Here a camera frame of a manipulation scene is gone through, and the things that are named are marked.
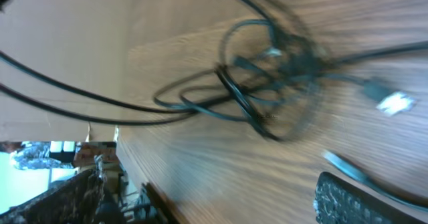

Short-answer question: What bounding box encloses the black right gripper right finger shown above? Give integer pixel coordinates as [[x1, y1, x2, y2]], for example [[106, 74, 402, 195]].
[[313, 172, 424, 224]]

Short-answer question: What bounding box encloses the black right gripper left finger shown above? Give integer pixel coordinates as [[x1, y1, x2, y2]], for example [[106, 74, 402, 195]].
[[1, 155, 106, 224]]

